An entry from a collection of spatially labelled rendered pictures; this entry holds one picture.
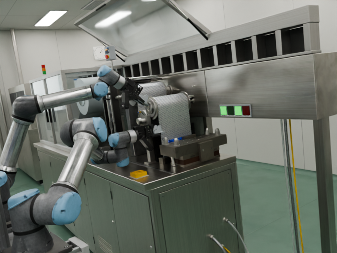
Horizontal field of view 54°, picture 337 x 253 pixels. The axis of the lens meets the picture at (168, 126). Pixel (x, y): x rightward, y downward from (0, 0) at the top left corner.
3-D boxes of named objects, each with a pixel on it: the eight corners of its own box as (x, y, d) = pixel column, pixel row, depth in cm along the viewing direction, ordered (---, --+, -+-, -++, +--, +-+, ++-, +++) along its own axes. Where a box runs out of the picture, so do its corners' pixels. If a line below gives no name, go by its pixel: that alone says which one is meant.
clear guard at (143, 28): (77, 24, 266) (78, 23, 266) (128, 56, 293) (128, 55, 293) (143, -18, 179) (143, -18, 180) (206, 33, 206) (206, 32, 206)
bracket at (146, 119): (143, 163, 212) (137, 116, 208) (152, 161, 215) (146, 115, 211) (147, 165, 207) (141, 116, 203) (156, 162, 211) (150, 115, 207)
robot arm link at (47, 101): (5, 99, 158) (106, 76, 170) (9, 98, 169) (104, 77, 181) (12, 122, 160) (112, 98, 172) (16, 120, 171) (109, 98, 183)
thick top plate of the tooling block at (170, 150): (160, 154, 199) (159, 144, 198) (210, 141, 221) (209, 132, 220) (175, 157, 186) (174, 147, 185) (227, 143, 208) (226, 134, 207)
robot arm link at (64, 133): (46, 140, 152) (95, 169, 195) (67, 138, 149) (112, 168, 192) (50, 117, 156) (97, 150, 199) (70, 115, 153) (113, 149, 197)
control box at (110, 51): (104, 60, 249) (102, 47, 247) (111, 60, 253) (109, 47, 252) (109, 59, 243) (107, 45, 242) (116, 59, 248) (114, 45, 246)
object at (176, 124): (161, 144, 205) (158, 114, 202) (191, 137, 217) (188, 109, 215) (162, 144, 204) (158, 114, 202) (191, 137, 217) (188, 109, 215)
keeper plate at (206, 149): (199, 161, 196) (197, 143, 194) (212, 157, 201) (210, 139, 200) (202, 161, 194) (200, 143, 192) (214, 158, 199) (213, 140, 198)
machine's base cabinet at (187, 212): (48, 217, 389) (35, 146, 378) (99, 201, 425) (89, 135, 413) (169, 341, 181) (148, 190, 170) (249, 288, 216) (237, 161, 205)
